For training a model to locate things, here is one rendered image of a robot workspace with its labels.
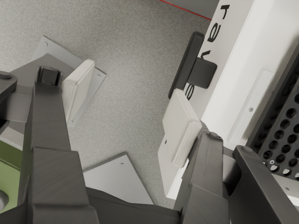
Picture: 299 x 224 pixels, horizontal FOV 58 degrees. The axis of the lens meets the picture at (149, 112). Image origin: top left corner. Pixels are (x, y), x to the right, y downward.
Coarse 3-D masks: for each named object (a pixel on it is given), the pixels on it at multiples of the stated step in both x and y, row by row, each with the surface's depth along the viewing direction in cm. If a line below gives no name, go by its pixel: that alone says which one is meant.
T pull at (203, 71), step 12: (192, 36) 27; (204, 36) 26; (192, 48) 27; (192, 60) 27; (204, 60) 27; (180, 72) 27; (192, 72) 28; (204, 72) 28; (180, 84) 28; (204, 84) 28; (168, 96) 29
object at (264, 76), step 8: (264, 72) 34; (272, 72) 35; (256, 80) 36; (264, 80) 35; (256, 88) 35; (264, 88) 35; (248, 96) 36; (256, 96) 36; (248, 104) 36; (256, 104) 36; (240, 112) 37; (248, 112) 36; (240, 120) 37; (248, 120) 37; (232, 128) 38; (240, 128) 37; (232, 136) 37; (240, 136) 37
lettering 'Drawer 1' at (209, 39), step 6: (222, 6) 32; (228, 6) 30; (222, 18) 30; (216, 24) 32; (210, 36) 33; (216, 36) 31; (204, 54) 33; (192, 84) 34; (186, 90) 36; (192, 90) 33
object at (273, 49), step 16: (288, 0) 33; (272, 16) 33; (288, 16) 33; (272, 32) 34; (288, 32) 34; (256, 48) 35; (272, 48) 35; (288, 48) 35; (256, 64) 35; (272, 64) 35; (240, 80) 36; (272, 80) 36; (240, 96) 37; (224, 112) 37; (256, 112) 38; (224, 128) 38; (224, 144) 39; (240, 144) 39; (288, 192) 37
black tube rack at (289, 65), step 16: (288, 64) 33; (288, 80) 33; (272, 96) 34; (288, 96) 33; (272, 112) 34; (288, 112) 35; (256, 128) 35; (256, 144) 36; (272, 144) 36; (288, 144) 32; (272, 160) 33; (288, 160) 33; (288, 176) 34
